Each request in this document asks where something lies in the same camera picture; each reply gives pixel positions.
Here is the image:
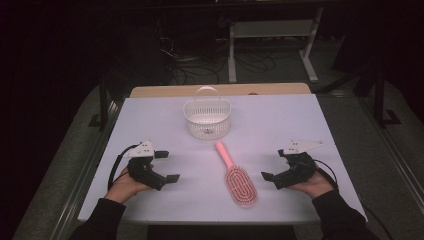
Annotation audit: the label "pink hairbrush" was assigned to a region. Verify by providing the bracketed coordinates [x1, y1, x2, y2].
[214, 140, 259, 207]

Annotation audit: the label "white plastic basket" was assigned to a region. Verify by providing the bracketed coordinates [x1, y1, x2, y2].
[182, 85, 232, 141]

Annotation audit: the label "white metal stand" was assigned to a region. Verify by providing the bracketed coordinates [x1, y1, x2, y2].
[227, 6, 325, 84]

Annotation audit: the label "black stand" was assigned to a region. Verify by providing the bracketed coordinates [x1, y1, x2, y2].
[372, 65, 403, 129]
[87, 75, 112, 132]

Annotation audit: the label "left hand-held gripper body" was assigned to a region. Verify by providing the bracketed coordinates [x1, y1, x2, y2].
[124, 139, 168, 192]

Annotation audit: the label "person's left hand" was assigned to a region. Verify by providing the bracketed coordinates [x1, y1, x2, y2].
[104, 164, 155, 205]

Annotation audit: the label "black floor cables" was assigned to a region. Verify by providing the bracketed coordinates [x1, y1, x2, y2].
[156, 33, 301, 86]

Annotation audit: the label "wooden table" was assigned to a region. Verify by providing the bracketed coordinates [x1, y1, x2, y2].
[129, 82, 313, 99]

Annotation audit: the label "person's right hand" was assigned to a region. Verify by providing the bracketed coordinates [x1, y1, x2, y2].
[287, 169, 335, 200]

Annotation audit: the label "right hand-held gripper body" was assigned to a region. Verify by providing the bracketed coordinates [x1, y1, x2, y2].
[273, 139, 325, 191]

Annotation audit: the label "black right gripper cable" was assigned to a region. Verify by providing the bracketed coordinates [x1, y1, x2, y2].
[313, 158, 395, 240]

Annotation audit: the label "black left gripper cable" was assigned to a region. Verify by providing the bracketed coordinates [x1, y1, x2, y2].
[107, 143, 142, 192]

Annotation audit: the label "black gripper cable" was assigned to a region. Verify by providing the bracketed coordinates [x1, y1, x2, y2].
[107, 143, 142, 192]
[313, 158, 395, 240]

